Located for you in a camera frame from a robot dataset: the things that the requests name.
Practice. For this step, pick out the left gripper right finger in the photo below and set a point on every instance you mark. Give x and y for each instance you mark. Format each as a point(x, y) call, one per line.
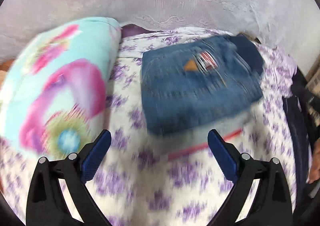
point(272, 201)

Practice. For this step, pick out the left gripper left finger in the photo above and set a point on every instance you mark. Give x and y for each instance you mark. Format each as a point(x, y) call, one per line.
point(46, 204)

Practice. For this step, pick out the blue denim jeans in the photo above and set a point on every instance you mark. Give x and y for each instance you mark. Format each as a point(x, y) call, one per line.
point(188, 85)

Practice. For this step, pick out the right hand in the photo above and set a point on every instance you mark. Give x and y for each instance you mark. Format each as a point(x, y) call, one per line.
point(314, 173)

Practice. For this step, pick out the purple floral bed sheet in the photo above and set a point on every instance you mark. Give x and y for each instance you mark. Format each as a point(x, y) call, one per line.
point(137, 186)

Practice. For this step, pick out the folded red blue garment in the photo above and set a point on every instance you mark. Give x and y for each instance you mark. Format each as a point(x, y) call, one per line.
point(204, 145)

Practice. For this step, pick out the folded grey garment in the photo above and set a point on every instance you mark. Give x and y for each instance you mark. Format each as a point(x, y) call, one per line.
point(185, 140)

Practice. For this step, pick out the dark navy garment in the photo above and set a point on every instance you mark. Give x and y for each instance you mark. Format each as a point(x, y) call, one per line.
point(303, 129)

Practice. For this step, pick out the teal pink floral blanket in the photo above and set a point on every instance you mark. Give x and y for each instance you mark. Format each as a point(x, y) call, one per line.
point(53, 97)

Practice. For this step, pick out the beige checkered cloth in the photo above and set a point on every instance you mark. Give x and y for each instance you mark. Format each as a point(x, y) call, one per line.
point(313, 79)

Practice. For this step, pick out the white lace curtain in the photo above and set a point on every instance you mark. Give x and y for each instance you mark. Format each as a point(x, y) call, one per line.
point(292, 25)

